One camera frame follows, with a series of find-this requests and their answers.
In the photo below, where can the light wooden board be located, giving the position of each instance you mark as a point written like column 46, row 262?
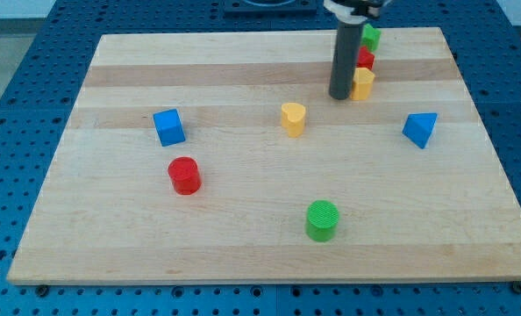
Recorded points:
column 107, row 213

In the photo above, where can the red cylinder block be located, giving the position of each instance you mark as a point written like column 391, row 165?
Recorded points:
column 184, row 175

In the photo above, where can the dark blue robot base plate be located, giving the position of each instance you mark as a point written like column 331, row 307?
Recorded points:
column 234, row 8

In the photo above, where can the yellow heart block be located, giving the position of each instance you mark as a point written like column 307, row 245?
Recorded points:
column 293, row 117

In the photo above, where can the blue cube block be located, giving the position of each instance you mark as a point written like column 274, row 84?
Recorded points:
column 169, row 128

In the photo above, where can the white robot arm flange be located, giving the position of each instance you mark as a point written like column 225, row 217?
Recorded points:
column 356, row 12

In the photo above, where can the green cylinder block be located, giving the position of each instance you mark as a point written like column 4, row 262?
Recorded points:
column 322, row 218

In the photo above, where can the green star block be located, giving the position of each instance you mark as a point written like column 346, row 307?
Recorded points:
column 371, row 37

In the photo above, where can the blue triangle block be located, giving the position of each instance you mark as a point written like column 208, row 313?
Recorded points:
column 418, row 127

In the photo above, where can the red star block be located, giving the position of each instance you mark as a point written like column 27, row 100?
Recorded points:
column 366, row 58

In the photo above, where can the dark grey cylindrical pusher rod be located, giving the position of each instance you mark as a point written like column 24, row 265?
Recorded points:
column 345, row 57

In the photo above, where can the yellow hexagon block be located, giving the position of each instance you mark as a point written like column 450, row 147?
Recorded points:
column 363, row 79

